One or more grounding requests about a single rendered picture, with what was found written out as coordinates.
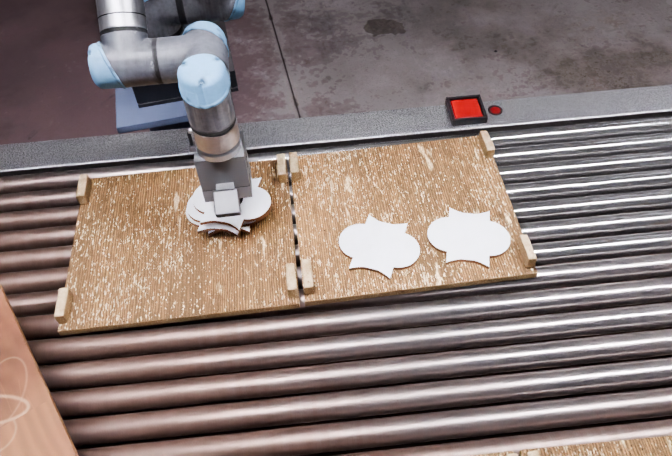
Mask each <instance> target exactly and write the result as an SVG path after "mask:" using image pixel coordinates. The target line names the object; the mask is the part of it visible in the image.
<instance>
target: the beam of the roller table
mask: <svg viewBox="0 0 672 456"><path fill-rule="evenodd" d="M483 105H484V108H485V110H486V113H487V116H488V120H487V123H482V124H471V125H460V126H452V123H451V120H450V117H449V113H448V110H447V107H446V105H439V106H428V107H417V108H406V109H394V110H383V111H372V112H361V113H350V114H339V115H327V116H316V117H305V118H294V119H283V120H272V121H260V122H249V123H238V128H239V131H243V134H244V139H245V144H246V150H247V154H255V153H266V152H276V151H287V150H298V149H309V148H320V147H331V146H342V145H353V144H364V143H375V142H386V141H397V140H408V139H419V138H430V137H441V136H452V135H463V134H474V133H480V131H487V132H496V131H507V130H518V129H529V128H540V127H551V126H561V125H572V124H583V123H594V122H605V121H616V120H627V119H638V118H649V117H660V116H671V115H672V85H662V86H651V87H640V88H629V89H618V90H606V91H595V92H584V93H573V94H562V95H551V96H539V97H528V98H517V99H506V100H495V101H484V102H483ZM492 105H496V106H499V107H501V108H502V110H503V111H502V113H501V114H500V115H492V114H490V113H489V112H488V108H489V107H490V106H492ZM187 132H188V128H182V129H171V130H160V131H149V132H138V133H126V134H115V135H104V136H93V137H82V138H71V139H60V140H48V141H37V142H26V143H15V144H4V145H0V177H2V176H13V175H24V174H35V173H46V172H57V171H68V170H79V169H90V168H101V167H112V166H123V165H134V164H145V163H156V162H167V161H178V160H189V159H194V152H190V148H189V139H188V136H187Z"/></svg>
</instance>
